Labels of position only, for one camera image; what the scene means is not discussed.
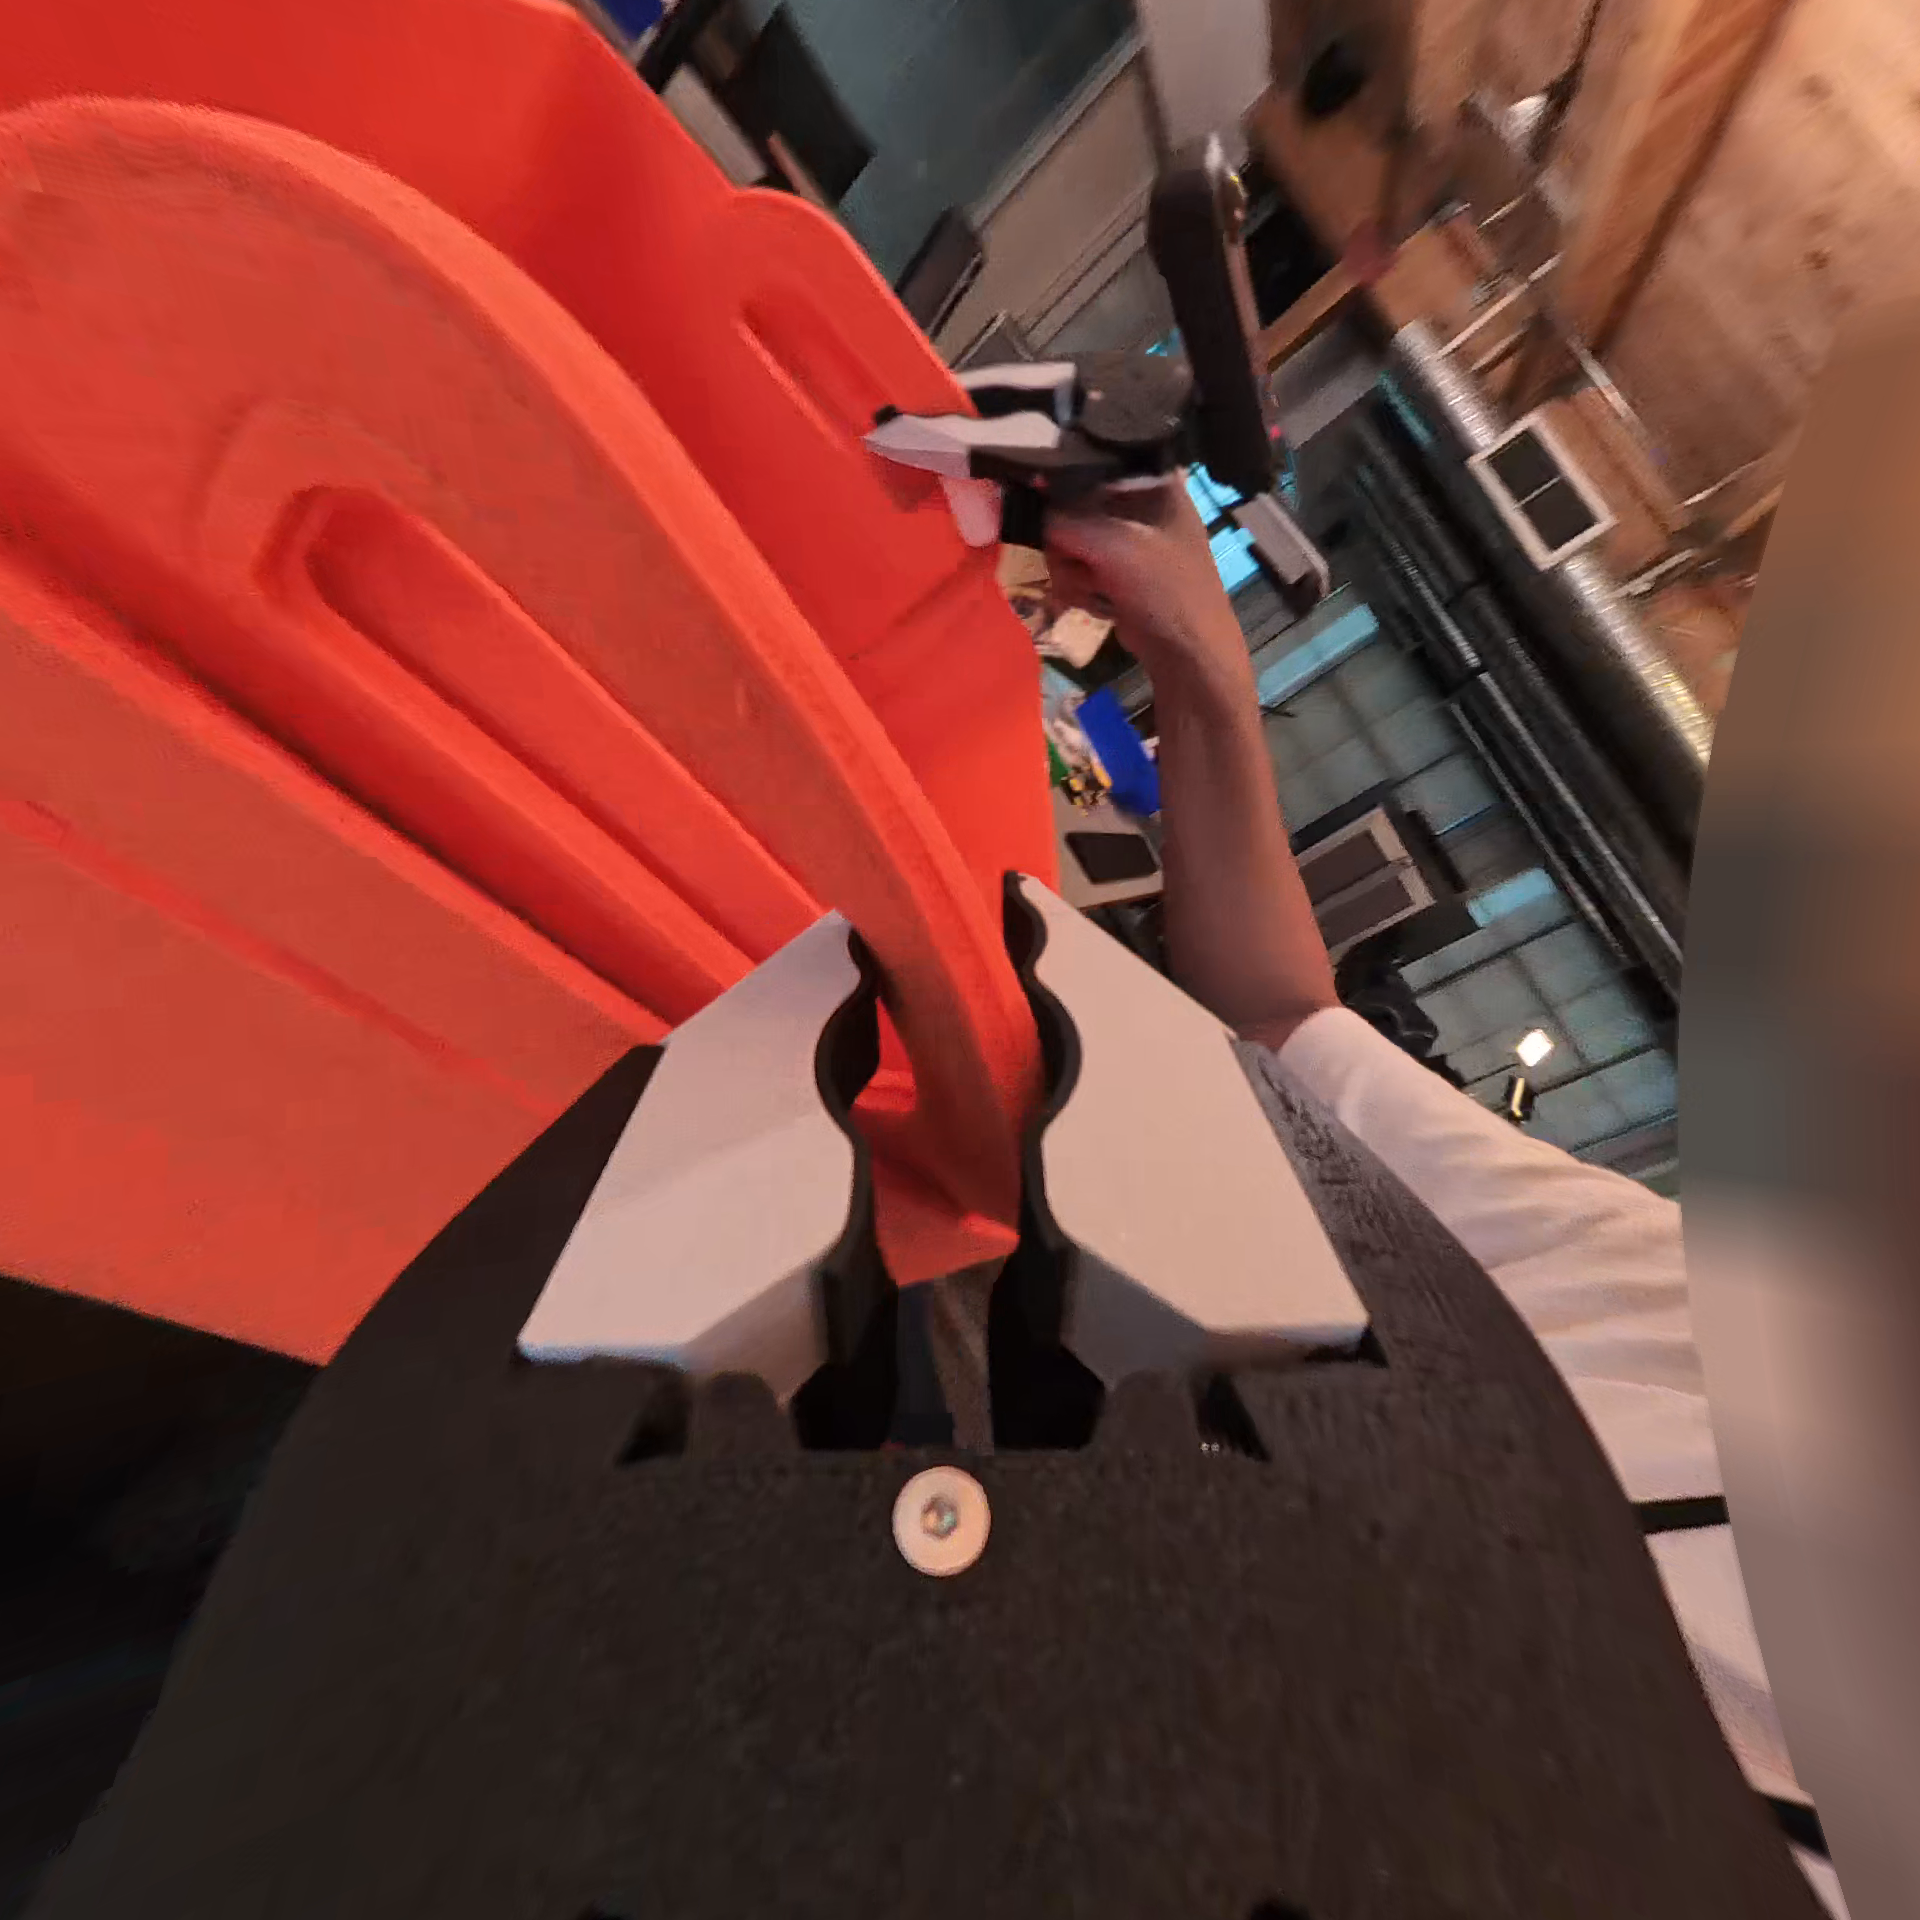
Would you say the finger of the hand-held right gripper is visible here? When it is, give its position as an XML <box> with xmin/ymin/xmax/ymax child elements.
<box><xmin>960</xmin><ymin>356</ymin><xmax>1085</xmax><ymax>441</ymax></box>
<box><xmin>861</xmin><ymin>408</ymin><xmax>1010</xmax><ymax>548</ymax></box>

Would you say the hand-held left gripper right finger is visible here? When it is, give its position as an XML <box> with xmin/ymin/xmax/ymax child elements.
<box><xmin>987</xmin><ymin>872</ymin><xmax>1374</xmax><ymax>1451</ymax></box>

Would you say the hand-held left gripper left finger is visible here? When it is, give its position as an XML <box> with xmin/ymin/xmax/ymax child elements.
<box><xmin>515</xmin><ymin>911</ymin><xmax>910</xmax><ymax>1451</ymax></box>

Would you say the orange felt bag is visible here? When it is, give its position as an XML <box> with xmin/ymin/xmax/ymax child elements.
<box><xmin>0</xmin><ymin>0</ymin><xmax>1066</xmax><ymax>1368</ymax></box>

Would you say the person's right hand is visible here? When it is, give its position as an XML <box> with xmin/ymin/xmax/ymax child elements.
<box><xmin>1040</xmin><ymin>477</ymin><xmax>1230</xmax><ymax>681</ymax></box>

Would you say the white framed monitor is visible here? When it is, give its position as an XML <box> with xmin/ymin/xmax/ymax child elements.
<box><xmin>1316</xmin><ymin>866</ymin><xmax>1442</xmax><ymax>955</ymax></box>

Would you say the white ceiling vent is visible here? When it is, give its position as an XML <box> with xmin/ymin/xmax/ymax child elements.
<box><xmin>1467</xmin><ymin>416</ymin><xmax>1619</xmax><ymax>569</ymax></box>

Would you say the blue bin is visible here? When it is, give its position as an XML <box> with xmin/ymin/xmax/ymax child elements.
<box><xmin>1072</xmin><ymin>689</ymin><xmax>1164</xmax><ymax>818</ymax></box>

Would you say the silver ventilation duct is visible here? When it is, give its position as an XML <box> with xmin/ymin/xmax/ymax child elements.
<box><xmin>1371</xmin><ymin>316</ymin><xmax>1719</xmax><ymax>818</ymax></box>

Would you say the black strap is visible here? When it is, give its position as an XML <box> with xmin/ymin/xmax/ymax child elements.
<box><xmin>1635</xmin><ymin>1496</ymin><xmax>1840</xmax><ymax>1866</ymax></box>

